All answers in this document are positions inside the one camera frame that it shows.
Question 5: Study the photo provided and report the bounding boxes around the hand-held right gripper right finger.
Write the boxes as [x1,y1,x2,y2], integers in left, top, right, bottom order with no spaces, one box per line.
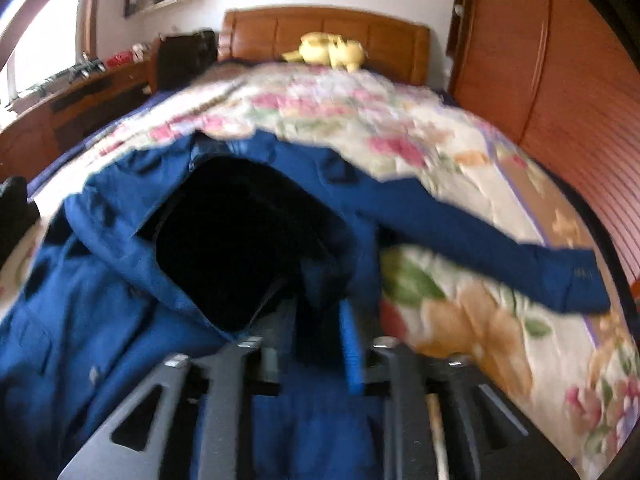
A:
[339,299,582,480]

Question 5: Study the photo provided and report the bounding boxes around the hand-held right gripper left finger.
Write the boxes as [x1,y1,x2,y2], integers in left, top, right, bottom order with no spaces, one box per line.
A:
[57,285,299,480]

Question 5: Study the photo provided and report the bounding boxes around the blue jacket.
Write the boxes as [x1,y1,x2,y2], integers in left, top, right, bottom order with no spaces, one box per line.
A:
[0,130,613,480]

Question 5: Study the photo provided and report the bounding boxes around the floral blanket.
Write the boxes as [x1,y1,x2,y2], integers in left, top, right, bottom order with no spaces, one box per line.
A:
[0,62,640,480]

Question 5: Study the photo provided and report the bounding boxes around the dark cloth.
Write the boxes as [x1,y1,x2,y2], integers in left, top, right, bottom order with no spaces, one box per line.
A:
[0,175,41,267]

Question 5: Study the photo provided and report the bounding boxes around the yellow plush toy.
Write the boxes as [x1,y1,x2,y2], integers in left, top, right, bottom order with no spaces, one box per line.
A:
[281,31,368,72]

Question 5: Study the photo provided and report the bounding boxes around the black bag on chair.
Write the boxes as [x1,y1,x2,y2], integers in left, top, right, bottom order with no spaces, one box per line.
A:
[150,30,221,93]

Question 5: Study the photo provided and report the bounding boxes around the wooden headboard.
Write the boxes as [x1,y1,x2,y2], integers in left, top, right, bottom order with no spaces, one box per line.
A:
[218,7,432,86]

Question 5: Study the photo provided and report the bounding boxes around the wooden desk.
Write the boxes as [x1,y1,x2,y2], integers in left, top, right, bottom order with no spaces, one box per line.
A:
[0,57,156,181]

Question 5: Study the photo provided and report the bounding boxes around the wooden wardrobe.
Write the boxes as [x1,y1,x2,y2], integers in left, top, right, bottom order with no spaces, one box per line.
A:
[447,0,640,281]

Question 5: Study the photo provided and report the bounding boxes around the bright window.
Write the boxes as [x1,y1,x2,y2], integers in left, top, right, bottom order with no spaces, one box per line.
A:
[0,0,87,111]

